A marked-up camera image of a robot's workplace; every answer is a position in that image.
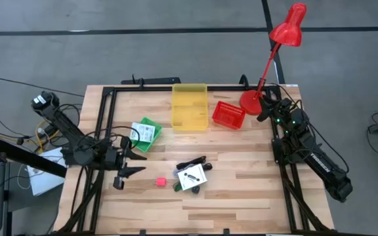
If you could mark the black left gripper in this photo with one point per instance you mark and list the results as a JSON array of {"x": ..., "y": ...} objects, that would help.
[{"x": 115, "y": 157}]

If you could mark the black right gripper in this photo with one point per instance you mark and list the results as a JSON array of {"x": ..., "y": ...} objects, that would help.
[{"x": 279, "y": 108}]

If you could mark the green white Acer box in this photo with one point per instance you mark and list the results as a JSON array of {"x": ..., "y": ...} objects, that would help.
[
  {"x": 142, "y": 132},
  {"x": 192, "y": 177}
]

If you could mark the pink USB charger cube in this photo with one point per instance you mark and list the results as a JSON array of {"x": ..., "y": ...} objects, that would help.
[{"x": 161, "y": 182}]

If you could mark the black wall charger cube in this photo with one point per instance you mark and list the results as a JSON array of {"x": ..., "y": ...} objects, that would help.
[{"x": 195, "y": 189}]

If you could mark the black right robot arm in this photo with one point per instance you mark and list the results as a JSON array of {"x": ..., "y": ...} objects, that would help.
[{"x": 323, "y": 164}]

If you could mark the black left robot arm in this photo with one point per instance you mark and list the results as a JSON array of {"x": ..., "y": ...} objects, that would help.
[{"x": 67, "y": 128}]

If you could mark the yellow translucent plastic bin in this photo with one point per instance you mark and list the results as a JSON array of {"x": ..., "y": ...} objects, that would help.
[{"x": 189, "y": 108}]

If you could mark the green plastic basket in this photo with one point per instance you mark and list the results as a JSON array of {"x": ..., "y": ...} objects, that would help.
[{"x": 154, "y": 139}]

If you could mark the red plastic basket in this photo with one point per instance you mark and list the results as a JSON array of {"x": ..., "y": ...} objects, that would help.
[{"x": 229, "y": 115}]

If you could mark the red desk lamp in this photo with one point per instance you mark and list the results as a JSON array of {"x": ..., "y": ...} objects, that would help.
[{"x": 287, "y": 31}]

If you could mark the black power strip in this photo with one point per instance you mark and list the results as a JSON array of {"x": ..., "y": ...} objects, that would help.
[{"x": 156, "y": 80}]

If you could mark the white paper sheet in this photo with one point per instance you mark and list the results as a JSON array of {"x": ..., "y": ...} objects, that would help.
[{"x": 44, "y": 180}]

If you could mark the black side desk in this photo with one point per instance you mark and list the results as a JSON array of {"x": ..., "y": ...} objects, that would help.
[{"x": 28, "y": 158}]

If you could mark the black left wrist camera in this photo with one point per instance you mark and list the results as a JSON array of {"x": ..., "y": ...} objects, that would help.
[{"x": 118, "y": 183}]

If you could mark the black aluminium table frame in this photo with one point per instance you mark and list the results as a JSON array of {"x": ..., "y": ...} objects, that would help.
[{"x": 108, "y": 108}]

